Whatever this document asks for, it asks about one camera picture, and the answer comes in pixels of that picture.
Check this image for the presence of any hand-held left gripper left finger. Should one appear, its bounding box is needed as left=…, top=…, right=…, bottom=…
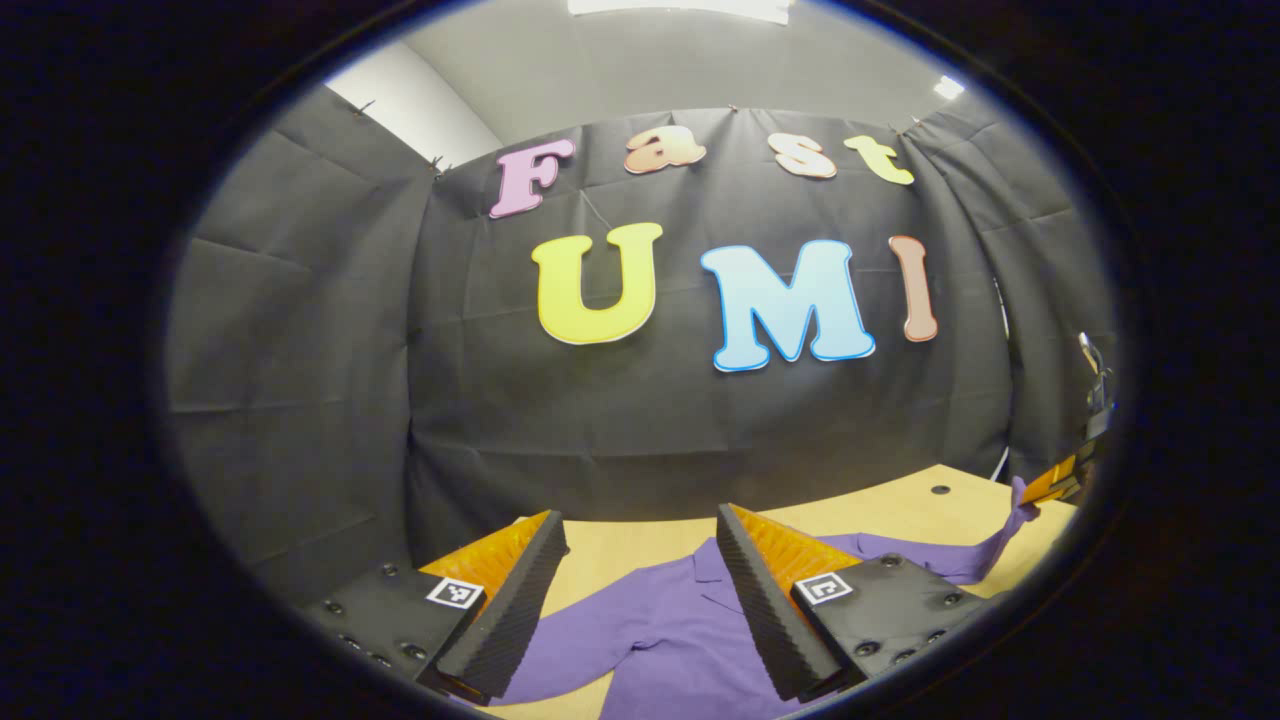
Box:
left=300, top=509, right=569, bottom=706

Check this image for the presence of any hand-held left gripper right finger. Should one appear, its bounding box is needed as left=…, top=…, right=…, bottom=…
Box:
left=715, top=503, right=1001, bottom=703

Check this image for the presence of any purple polo shirt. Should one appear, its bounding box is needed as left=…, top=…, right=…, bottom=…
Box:
left=495, top=477, right=1041, bottom=720

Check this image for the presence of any black backdrop cloth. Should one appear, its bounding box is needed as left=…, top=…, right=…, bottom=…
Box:
left=165, top=85, right=1119, bottom=611

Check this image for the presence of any long ceiling light panel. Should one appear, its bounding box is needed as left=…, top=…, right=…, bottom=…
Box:
left=567, top=0, right=793, bottom=25

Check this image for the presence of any white cable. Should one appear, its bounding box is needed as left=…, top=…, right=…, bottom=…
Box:
left=990, top=275, right=1013, bottom=483

